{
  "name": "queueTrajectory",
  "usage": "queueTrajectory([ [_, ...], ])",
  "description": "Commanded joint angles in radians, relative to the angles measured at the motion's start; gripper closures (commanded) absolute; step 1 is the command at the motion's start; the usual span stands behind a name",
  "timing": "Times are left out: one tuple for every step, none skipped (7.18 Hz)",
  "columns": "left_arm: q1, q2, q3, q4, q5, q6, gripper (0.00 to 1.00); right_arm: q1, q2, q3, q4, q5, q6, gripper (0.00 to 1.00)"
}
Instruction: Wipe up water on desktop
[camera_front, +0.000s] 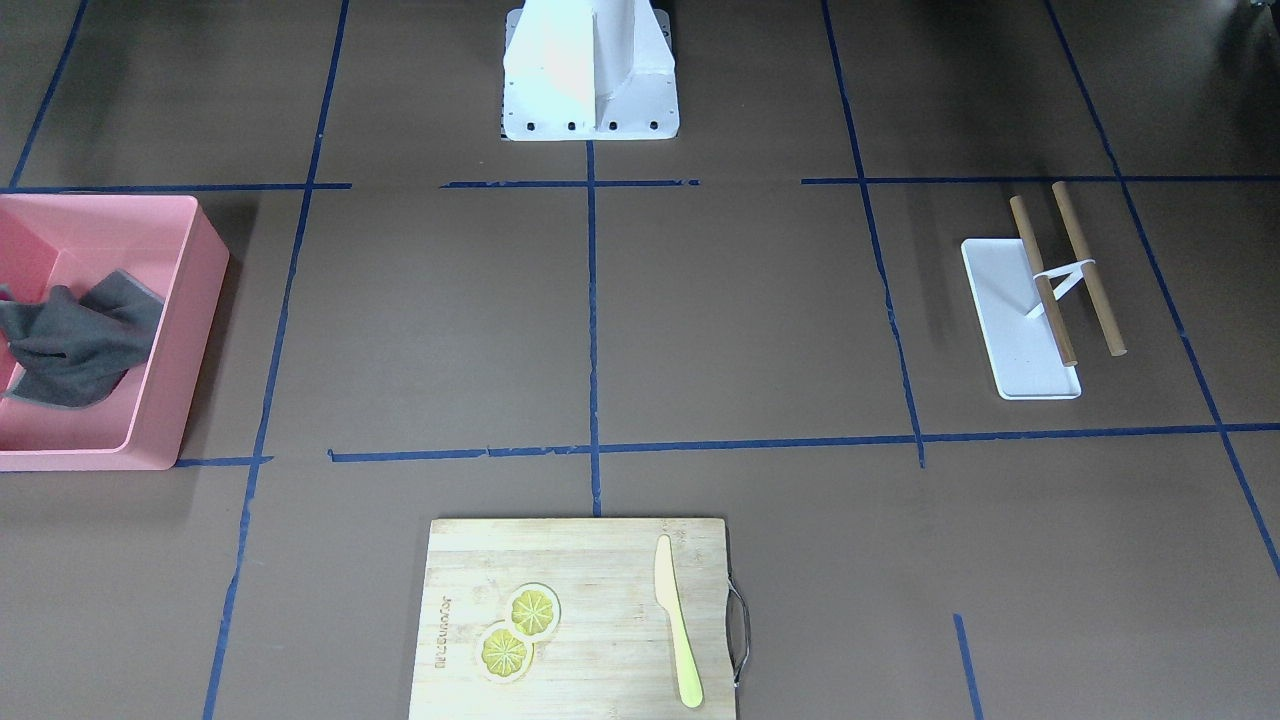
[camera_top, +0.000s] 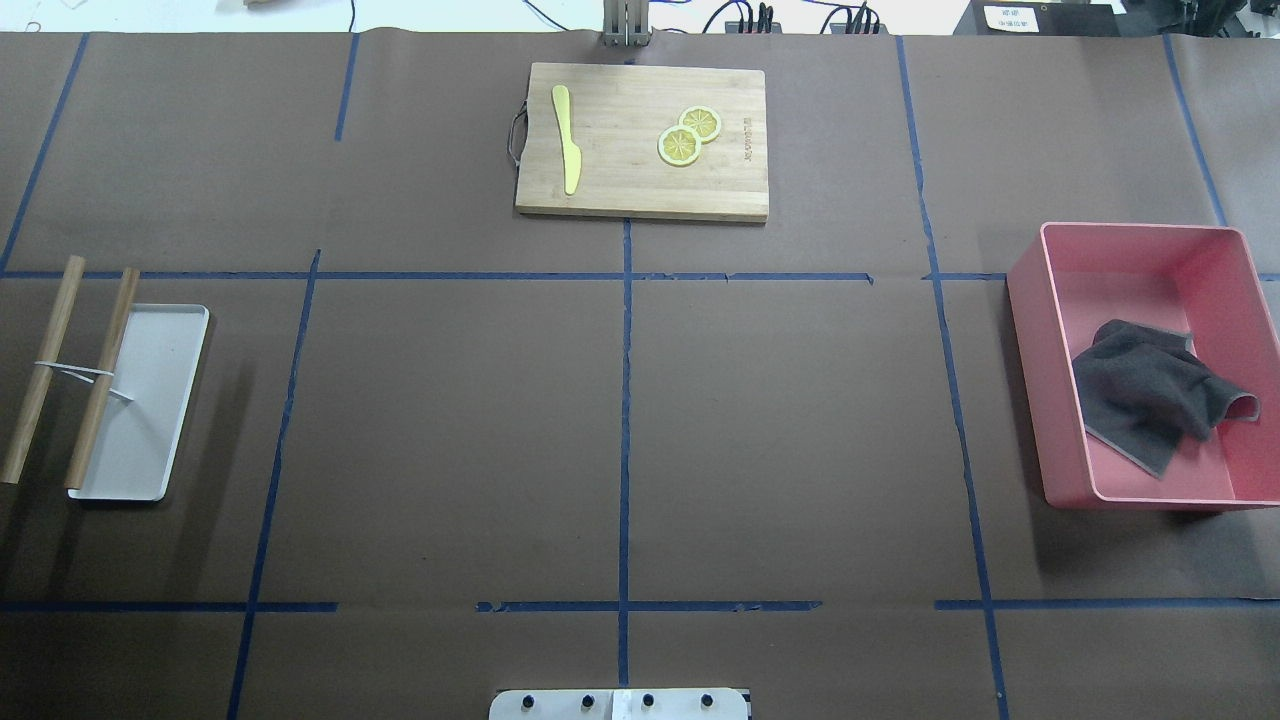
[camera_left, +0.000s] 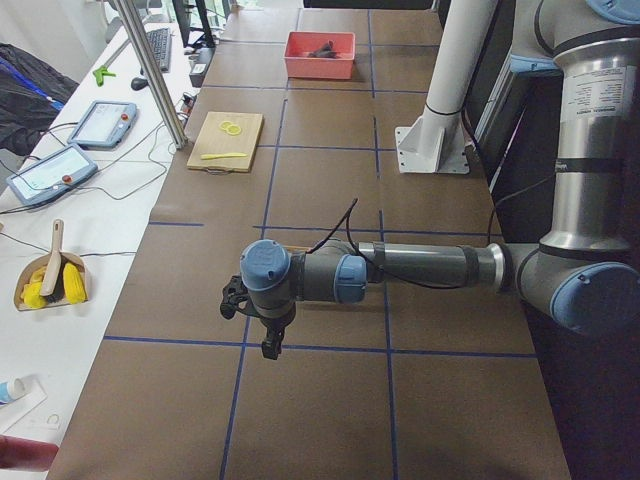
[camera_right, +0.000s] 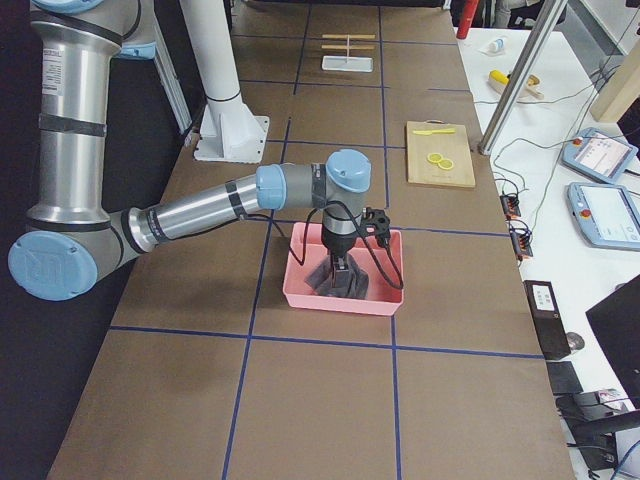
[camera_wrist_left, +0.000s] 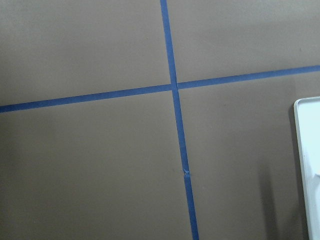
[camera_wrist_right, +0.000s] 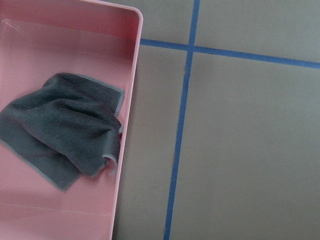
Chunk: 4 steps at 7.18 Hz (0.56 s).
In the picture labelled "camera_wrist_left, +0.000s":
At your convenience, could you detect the white towel rack stand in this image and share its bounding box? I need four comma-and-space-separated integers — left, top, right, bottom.
293, 96, 320, 240

